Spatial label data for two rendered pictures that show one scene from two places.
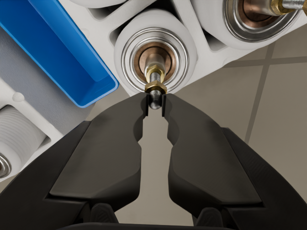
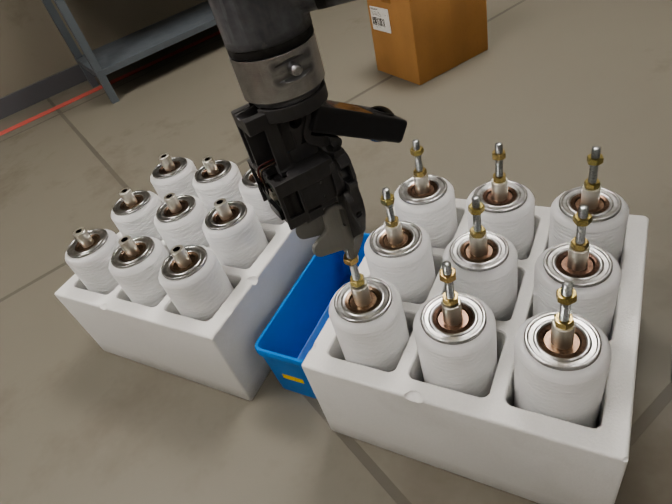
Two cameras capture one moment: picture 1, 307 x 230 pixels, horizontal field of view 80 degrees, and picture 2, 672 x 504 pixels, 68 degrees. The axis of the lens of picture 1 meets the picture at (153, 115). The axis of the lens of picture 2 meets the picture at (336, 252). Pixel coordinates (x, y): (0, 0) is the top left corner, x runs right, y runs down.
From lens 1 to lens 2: 54 cm
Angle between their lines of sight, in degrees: 66
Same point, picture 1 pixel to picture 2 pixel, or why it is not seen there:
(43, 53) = (297, 303)
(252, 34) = (432, 329)
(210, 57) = (403, 377)
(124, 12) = not seen: hidden behind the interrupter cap
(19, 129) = (221, 284)
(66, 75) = (283, 329)
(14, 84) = (263, 277)
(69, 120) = (233, 340)
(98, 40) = not seen: hidden behind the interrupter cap
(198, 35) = (410, 353)
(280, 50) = not seen: outside the picture
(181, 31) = (396, 298)
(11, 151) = (205, 273)
